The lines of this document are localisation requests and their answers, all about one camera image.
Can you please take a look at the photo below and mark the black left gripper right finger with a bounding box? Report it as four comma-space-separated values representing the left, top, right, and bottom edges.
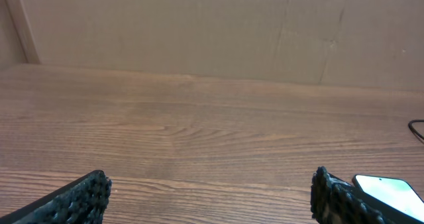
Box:
310, 166, 424, 224

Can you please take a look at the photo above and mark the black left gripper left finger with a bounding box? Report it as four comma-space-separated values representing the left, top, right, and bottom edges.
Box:
1, 170, 112, 224

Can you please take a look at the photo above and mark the blue Galaxy smartphone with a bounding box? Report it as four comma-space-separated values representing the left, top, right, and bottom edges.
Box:
352, 174, 423, 223

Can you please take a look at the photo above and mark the black USB charging cable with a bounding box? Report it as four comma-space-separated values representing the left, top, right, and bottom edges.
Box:
407, 119, 424, 142

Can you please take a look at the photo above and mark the cardboard back panel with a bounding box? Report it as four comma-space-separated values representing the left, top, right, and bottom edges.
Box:
1, 0, 423, 90

